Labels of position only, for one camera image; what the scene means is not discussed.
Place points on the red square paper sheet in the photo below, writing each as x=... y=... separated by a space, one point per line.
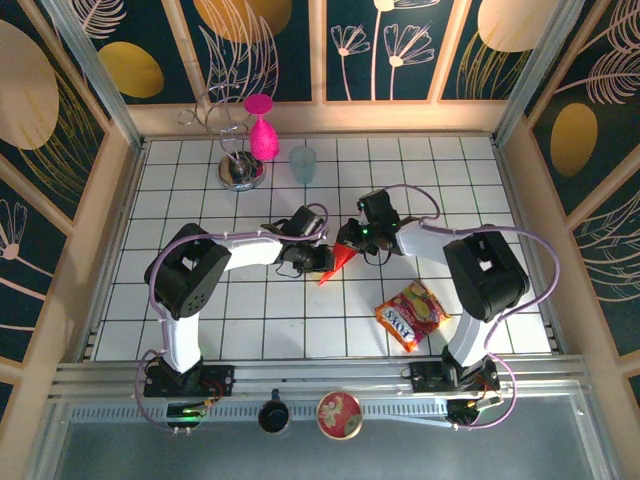
x=340 y=260

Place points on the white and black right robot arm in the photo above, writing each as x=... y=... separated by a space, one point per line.
x=485 y=270

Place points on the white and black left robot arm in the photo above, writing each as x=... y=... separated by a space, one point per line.
x=182 y=345

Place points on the translucent plastic cup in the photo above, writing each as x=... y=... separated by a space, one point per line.
x=302 y=165

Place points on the orange candy bag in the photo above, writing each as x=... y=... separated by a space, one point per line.
x=412 y=315

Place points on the pink wine glass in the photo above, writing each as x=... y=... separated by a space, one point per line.
x=263 y=142

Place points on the black mug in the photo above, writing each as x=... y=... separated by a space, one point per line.
x=274 y=415

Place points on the perforated metal strip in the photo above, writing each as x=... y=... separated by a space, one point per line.
x=240 y=412

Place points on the aluminium rail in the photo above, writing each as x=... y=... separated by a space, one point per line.
x=320 y=372

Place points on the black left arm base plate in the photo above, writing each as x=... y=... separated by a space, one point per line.
x=220 y=380

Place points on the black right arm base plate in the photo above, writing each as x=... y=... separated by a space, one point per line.
x=425 y=377

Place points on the aluminium frame post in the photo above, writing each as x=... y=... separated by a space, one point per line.
x=540 y=60
x=95 y=75

